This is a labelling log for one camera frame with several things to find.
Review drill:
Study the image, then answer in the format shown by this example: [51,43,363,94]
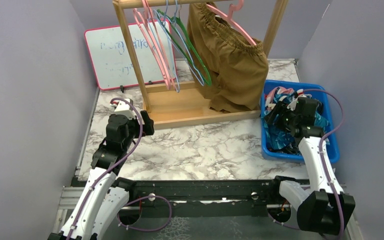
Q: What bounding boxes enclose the blue plastic bin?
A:
[260,79,340,163]

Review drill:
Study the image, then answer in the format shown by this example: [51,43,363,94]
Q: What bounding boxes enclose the green hanger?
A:
[153,9,212,86]

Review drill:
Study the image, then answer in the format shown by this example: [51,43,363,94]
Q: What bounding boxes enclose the wooden clothes rack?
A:
[112,0,290,131]

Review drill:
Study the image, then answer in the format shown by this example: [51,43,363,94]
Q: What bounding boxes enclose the pink plastic hanger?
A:
[133,0,177,90]

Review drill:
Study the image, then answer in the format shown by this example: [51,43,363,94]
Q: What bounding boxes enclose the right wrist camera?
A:
[287,89,312,111]

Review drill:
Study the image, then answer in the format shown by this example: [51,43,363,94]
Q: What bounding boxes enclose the pink framed whiteboard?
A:
[84,23,164,91]

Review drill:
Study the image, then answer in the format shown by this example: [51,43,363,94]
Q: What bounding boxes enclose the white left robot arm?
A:
[48,110,155,240]

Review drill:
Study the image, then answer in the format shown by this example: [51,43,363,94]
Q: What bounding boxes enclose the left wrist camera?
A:
[110,100,136,120]

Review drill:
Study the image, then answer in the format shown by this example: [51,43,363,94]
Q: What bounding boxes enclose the thin pink wire hanger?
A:
[142,0,173,89]

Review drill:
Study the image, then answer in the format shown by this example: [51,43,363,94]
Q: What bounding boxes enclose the pink hanger under khaki shorts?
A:
[206,0,257,46]

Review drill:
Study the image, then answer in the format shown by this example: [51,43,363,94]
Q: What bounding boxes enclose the khaki brown shorts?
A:
[186,3,269,113]

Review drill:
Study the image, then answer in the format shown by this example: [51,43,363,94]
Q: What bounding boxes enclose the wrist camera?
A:
[110,100,136,120]
[287,89,312,111]

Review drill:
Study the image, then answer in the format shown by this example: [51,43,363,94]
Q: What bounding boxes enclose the dark blue patterned shorts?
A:
[262,91,331,156]

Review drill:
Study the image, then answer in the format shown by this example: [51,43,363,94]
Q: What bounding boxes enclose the black metal base rail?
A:
[57,178,354,220]

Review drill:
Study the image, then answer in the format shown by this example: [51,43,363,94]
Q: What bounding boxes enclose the light blue wire hanger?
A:
[151,9,180,93]

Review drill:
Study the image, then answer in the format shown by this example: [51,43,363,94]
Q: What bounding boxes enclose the pink patterned shorts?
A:
[264,86,295,111]

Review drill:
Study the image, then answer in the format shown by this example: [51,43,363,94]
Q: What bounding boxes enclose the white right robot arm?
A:
[264,97,356,237]

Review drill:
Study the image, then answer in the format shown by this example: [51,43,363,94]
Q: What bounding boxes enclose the grey camo shorts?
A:
[261,105,324,157]

